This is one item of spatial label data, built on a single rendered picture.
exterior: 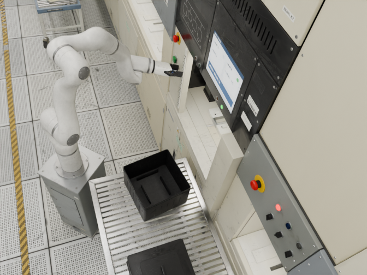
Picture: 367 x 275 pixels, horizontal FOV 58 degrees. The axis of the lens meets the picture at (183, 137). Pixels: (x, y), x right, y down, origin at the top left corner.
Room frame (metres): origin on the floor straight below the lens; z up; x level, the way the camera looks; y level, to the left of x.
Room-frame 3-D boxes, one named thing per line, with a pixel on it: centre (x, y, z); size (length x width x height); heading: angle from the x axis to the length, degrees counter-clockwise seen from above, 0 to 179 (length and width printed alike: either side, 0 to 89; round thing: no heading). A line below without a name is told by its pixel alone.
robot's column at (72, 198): (0.93, 0.61, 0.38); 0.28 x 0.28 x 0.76; 74
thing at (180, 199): (0.86, 0.10, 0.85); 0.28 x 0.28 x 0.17; 38
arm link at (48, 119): (0.95, 0.64, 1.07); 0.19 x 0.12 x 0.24; 55
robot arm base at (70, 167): (0.93, 0.61, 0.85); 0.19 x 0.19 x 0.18
